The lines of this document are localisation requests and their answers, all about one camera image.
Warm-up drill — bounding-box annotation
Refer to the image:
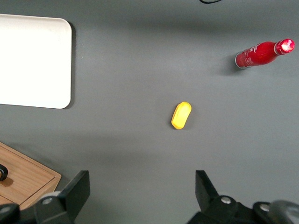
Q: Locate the white rectangular tray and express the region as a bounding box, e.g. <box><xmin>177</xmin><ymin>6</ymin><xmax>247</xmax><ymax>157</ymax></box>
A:
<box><xmin>0</xmin><ymin>14</ymin><xmax>72</xmax><ymax>110</ymax></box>

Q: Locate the red coke bottle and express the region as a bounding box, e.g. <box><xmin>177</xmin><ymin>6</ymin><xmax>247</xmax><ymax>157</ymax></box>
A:
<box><xmin>235</xmin><ymin>38</ymin><xmax>296</xmax><ymax>70</ymax></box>

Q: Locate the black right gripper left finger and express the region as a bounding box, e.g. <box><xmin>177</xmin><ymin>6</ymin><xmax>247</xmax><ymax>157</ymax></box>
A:
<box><xmin>0</xmin><ymin>170</ymin><xmax>91</xmax><ymax>224</ymax></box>

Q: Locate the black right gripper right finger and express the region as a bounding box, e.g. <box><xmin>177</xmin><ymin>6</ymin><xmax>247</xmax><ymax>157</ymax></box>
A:
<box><xmin>186</xmin><ymin>170</ymin><xmax>299</xmax><ymax>224</ymax></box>

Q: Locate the wooden box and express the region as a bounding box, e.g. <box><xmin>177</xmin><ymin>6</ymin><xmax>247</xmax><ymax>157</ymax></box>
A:
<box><xmin>0</xmin><ymin>142</ymin><xmax>62</xmax><ymax>210</ymax></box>

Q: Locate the yellow oval plastic object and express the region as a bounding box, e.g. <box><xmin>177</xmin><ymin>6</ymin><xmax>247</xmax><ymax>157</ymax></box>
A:
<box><xmin>171</xmin><ymin>101</ymin><xmax>192</xmax><ymax>130</ymax></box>

